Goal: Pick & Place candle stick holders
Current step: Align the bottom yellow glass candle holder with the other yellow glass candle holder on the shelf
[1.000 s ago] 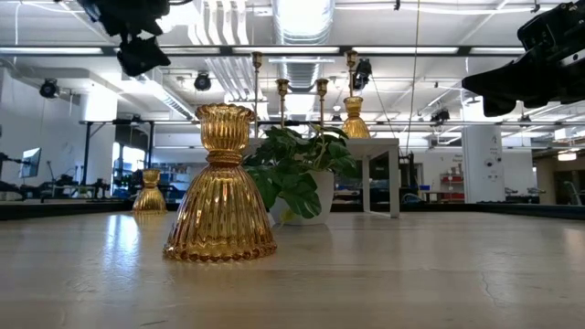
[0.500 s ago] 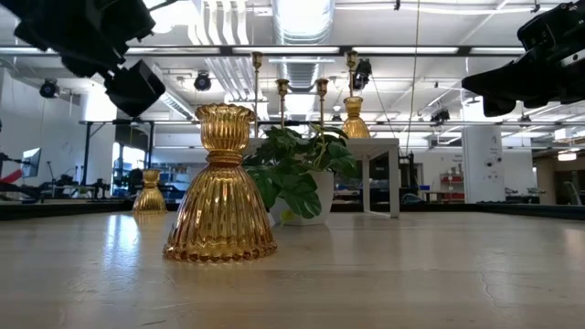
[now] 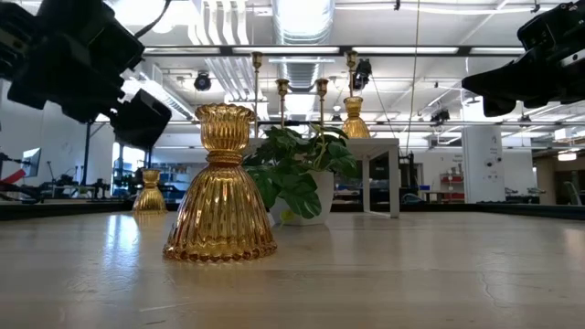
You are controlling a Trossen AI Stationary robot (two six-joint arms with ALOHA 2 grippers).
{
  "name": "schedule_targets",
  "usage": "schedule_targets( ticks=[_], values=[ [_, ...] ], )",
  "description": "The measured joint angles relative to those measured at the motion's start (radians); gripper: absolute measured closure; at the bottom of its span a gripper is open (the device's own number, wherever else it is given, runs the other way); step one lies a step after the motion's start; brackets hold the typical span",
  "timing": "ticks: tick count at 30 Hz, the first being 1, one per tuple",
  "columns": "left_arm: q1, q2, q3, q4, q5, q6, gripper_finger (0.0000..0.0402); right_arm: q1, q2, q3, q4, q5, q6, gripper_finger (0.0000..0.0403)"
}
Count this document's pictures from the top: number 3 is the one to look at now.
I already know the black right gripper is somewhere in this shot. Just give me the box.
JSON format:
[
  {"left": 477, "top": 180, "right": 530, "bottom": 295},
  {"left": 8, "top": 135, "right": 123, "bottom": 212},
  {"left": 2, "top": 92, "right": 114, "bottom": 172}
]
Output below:
[{"left": 461, "top": 0, "right": 585, "bottom": 118}]

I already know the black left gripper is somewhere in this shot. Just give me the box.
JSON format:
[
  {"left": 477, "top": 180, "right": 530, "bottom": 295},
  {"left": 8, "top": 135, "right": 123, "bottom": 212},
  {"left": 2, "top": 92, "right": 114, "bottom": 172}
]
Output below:
[{"left": 6, "top": 0, "right": 173, "bottom": 150}]

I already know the amber ribbed glass candle holder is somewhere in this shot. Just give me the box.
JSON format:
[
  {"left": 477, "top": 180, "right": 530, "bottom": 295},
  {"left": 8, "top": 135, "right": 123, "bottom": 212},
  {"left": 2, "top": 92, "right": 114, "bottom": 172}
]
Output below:
[
  {"left": 341, "top": 95, "right": 372, "bottom": 140},
  {"left": 162, "top": 102, "right": 279, "bottom": 264},
  {"left": 132, "top": 167, "right": 168, "bottom": 215}
]

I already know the tall brass candlestick holder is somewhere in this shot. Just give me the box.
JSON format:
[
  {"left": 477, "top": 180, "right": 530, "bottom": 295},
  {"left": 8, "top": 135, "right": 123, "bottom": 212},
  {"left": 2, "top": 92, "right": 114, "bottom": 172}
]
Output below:
[
  {"left": 345, "top": 49, "right": 359, "bottom": 100},
  {"left": 250, "top": 50, "right": 264, "bottom": 138}
]

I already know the short brass candlestick holder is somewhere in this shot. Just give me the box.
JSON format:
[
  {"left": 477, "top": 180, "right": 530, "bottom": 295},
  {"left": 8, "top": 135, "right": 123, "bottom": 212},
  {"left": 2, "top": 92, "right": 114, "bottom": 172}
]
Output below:
[
  {"left": 314, "top": 78, "right": 330, "bottom": 129},
  {"left": 274, "top": 78, "right": 291, "bottom": 130}
]

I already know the white square column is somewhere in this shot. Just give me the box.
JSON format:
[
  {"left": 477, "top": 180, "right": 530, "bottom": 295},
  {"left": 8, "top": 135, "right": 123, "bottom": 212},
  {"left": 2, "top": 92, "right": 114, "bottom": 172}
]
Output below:
[{"left": 461, "top": 125, "right": 506, "bottom": 205}]

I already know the red storage rack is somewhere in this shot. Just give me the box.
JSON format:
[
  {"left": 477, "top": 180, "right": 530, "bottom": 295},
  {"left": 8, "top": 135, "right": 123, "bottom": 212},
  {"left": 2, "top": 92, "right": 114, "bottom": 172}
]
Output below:
[{"left": 438, "top": 171, "right": 465, "bottom": 202}]

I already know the computer monitor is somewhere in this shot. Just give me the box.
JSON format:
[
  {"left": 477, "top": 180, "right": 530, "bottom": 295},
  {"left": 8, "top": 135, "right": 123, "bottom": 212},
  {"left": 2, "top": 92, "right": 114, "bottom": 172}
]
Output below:
[{"left": 20, "top": 146, "right": 42, "bottom": 178}]

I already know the white perforated metal shelf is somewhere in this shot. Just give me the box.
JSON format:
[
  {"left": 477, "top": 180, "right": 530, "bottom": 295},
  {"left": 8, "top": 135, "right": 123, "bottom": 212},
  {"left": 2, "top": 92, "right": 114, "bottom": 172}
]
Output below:
[{"left": 246, "top": 136, "right": 402, "bottom": 219}]

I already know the green artificial potted plant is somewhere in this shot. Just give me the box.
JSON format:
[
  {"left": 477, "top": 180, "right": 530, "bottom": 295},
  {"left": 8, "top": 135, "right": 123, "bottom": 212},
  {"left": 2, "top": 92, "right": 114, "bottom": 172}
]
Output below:
[{"left": 241, "top": 123, "right": 362, "bottom": 228}]

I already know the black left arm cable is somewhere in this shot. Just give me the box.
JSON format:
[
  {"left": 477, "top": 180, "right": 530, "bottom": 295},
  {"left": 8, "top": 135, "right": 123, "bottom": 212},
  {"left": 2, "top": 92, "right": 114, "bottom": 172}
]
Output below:
[{"left": 133, "top": 0, "right": 174, "bottom": 40}]

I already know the black aluminium rig frame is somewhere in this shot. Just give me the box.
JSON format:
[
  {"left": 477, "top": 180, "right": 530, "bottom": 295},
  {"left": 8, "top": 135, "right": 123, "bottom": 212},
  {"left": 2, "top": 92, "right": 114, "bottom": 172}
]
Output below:
[{"left": 0, "top": 44, "right": 585, "bottom": 221}]

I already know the black overhead camera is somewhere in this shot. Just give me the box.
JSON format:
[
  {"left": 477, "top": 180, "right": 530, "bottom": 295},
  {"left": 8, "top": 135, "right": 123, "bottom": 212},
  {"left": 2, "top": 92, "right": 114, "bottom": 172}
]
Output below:
[{"left": 352, "top": 58, "right": 374, "bottom": 91}]

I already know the silver ventilation duct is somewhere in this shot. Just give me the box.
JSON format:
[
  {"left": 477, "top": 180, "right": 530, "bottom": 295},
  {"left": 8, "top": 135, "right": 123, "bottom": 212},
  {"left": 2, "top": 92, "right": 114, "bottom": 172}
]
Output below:
[{"left": 271, "top": 0, "right": 337, "bottom": 92}]

